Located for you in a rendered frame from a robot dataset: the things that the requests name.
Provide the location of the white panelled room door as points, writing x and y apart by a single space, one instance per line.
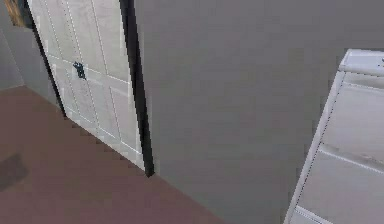
93 83

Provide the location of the brown framed wall picture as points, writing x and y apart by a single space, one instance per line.
14 12

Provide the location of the white chest of drawers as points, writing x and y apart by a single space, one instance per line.
346 140

